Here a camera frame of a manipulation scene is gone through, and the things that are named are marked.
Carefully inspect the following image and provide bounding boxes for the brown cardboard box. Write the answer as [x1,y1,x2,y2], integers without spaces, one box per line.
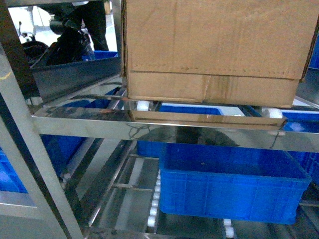
[122,0,319,108]

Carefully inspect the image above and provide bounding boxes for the stainless steel shelf rack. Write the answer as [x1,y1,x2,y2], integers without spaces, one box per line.
[0,0,319,239]

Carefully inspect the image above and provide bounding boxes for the blue plastic bin left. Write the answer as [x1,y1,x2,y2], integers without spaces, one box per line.
[0,99,105,194]

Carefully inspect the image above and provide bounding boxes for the blue plastic bin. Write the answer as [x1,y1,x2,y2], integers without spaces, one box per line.
[159,143,311,225]
[0,99,105,194]
[281,32,319,187]

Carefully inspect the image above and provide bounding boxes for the blue plastic bin front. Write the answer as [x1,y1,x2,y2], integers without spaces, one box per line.
[159,143,311,225]

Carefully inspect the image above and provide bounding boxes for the blue plastic bin right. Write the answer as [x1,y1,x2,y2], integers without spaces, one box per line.
[281,32,319,187]

